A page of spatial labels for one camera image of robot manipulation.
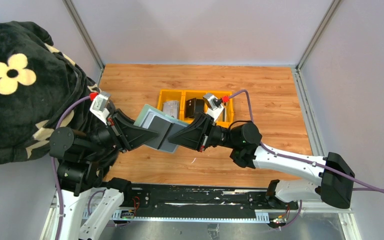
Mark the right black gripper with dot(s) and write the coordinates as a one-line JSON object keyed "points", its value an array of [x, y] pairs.
{"points": [[206, 133]]}

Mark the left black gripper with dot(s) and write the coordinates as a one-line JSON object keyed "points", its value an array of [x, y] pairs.
{"points": [[118, 131]]}

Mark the green card holder wallet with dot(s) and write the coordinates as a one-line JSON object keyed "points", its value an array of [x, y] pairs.
{"points": [[146, 115]]}

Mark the dark grey credit card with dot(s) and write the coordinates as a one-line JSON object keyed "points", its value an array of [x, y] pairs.
{"points": [[162, 127]]}

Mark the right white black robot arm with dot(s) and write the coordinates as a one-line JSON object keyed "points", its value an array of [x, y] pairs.
{"points": [[321, 178]]}

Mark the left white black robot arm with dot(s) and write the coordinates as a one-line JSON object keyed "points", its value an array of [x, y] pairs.
{"points": [[87, 203]]}

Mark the black card holder in bin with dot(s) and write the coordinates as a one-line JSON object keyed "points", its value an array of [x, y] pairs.
{"points": [[193, 106]]}

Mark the silver cards in left bin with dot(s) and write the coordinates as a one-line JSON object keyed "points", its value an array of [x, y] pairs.
{"points": [[171, 108]]}

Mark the beige cards in right bin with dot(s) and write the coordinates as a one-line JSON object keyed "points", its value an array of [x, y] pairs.
{"points": [[223, 117]]}

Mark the right yellow bin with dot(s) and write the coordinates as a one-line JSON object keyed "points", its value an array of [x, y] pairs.
{"points": [[220, 94]]}

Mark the yellow bin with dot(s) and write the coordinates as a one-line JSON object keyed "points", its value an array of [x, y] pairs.
{"points": [[220, 94], [188, 94], [168, 94]]}

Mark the middle yellow bin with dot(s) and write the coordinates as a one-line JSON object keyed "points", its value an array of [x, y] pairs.
{"points": [[188, 94]]}

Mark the left yellow bin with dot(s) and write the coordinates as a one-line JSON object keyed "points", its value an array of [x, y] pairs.
{"points": [[168, 94]]}

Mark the black floral blanket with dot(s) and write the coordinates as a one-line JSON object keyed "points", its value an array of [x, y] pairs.
{"points": [[38, 84]]}

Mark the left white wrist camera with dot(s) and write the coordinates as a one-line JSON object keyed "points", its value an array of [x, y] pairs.
{"points": [[100, 106]]}

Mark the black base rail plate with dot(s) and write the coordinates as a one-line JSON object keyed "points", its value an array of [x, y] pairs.
{"points": [[192, 202]]}

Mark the left aluminium frame post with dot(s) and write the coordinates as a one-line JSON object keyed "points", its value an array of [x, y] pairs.
{"points": [[77, 20]]}

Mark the aluminium frame post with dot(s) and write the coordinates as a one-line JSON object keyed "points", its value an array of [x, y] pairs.
{"points": [[77, 20], [332, 9]]}

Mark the right aluminium frame post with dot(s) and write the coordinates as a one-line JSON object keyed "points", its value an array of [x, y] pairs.
{"points": [[332, 9]]}

